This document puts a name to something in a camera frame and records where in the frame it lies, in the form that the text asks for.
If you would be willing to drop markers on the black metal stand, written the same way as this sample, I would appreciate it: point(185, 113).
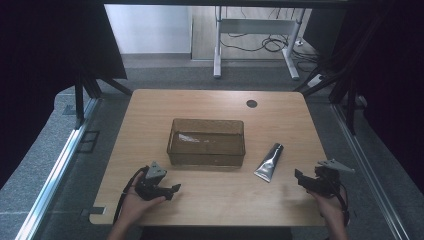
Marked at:
point(346, 83)
point(85, 90)

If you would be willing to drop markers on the black rail bracket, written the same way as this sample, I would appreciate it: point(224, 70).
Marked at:
point(68, 110)
point(89, 141)

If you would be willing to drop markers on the white power strip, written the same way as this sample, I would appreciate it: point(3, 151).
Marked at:
point(315, 80)

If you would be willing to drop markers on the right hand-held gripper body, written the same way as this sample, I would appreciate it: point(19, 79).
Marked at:
point(328, 180)

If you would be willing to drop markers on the black curtain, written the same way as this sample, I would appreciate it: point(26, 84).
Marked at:
point(43, 66)
point(390, 83)

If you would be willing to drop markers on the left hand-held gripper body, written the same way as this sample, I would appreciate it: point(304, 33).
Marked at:
point(151, 181)

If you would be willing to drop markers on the silver squeeze tube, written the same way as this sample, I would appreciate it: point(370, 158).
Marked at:
point(268, 165)

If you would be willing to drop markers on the black round table grommet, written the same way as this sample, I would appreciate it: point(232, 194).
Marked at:
point(251, 103)

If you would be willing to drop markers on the aluminium frame rail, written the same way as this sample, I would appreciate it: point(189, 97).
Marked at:
point(56, 170)
point(370, 173)

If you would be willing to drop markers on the person's left hand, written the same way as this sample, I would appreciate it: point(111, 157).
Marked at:
point(136, 203)

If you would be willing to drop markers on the person's right hand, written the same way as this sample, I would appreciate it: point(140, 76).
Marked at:
point(328, 206)

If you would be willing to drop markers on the white desk frame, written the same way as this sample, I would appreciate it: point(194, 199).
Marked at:
point(256, 26)

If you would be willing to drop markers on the transparent brown plastic box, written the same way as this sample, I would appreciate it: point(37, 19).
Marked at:
point(206, 143)

